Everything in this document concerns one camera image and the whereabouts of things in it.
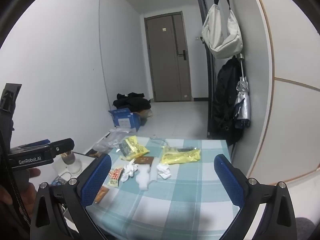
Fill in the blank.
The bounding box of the black cable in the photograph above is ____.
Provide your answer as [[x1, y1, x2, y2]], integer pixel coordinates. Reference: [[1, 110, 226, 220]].
[[51, 171, 75, 187]]

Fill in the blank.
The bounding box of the grey entrance door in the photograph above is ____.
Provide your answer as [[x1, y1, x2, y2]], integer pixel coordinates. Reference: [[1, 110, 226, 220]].
[[144, 11, 193, 102]]

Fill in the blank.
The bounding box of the orange snack wrapper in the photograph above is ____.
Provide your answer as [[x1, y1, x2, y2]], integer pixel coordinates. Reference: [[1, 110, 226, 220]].
[[94, 185, 110, 203]]

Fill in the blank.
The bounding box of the grey white chopstick holder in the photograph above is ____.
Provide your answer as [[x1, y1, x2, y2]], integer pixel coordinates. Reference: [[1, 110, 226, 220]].
[[62, 151, 83, 175]]

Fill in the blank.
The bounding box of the black hanging backpack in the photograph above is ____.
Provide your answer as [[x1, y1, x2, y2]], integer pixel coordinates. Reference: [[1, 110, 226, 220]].
[[209, 56, 244, 147]]

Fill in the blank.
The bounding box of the brown cardboard box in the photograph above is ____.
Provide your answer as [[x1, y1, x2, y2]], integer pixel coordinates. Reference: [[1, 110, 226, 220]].
[[136, 108, 153, 120]]

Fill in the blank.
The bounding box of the person's left hand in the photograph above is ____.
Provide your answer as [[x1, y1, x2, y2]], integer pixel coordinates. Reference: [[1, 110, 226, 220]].
[[15, 168, 41, 201]]

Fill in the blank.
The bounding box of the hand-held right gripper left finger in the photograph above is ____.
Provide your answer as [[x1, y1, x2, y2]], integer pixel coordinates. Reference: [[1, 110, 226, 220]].
[[30, 153, 112, 240]]

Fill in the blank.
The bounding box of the white tissue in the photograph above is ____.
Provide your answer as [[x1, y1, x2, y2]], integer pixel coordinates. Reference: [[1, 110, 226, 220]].
[[121, 160, 139, 182], [157, 164, 172, 180]]

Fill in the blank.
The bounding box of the person's black jacket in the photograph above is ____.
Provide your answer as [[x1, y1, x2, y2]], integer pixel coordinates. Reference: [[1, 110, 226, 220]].
[[0, 125, 33, 240]]

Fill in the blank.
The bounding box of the clear plastic packaging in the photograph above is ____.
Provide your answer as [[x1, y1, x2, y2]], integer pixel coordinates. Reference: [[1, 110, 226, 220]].
[[109, 127, 137, 137]]

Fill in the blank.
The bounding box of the red white snack packet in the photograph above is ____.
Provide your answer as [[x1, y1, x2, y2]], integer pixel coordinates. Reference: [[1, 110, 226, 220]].
[[107, 168, 124, 187]]

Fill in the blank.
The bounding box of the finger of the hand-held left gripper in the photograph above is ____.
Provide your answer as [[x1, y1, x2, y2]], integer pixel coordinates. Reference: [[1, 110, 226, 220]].
[[10, 138, 75, 157]]

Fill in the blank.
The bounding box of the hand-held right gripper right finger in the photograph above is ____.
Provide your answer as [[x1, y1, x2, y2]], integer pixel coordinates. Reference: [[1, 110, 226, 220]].
[[214, 154, 298, 240]]

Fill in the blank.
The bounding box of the white shoulder bag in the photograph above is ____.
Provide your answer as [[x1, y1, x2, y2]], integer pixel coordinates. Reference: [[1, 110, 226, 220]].
[[201, 4, 243, 59]]

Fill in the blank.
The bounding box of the clear plastic wrap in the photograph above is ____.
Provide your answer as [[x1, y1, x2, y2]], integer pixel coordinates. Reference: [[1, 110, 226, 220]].
[[149, 135, 167, 145]]

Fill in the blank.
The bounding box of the teal checkered tablecloth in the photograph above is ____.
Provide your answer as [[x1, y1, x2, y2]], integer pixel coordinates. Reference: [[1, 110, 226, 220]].
[[85, 137, 244, 240]]

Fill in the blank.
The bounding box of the brown square wrapper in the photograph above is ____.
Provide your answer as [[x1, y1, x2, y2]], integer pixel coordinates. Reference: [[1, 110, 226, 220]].
[[134, 156, 155, 167]]

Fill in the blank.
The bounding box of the white wardrobe wooden trim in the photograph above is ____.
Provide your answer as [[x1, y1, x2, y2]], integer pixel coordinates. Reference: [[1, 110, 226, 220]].
[[246, 0, 320, 187]]

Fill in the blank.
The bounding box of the pile of black clothes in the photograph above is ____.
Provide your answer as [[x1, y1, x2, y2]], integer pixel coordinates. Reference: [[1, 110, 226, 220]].
[[113, 92, 152, 112]]

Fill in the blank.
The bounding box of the silver folding umbrella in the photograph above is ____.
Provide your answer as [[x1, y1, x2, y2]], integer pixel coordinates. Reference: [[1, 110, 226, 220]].
[[234, 54, 251, 130]]

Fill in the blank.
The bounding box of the yellow plastic bag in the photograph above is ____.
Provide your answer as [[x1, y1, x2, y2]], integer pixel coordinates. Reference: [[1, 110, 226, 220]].
[[120, 135, 150, 161], [161, 145, 201, 165]]

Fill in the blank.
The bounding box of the blue cardboard box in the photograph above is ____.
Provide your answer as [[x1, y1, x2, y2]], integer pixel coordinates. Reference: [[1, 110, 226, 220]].
[[108, 107, 142, 132]]

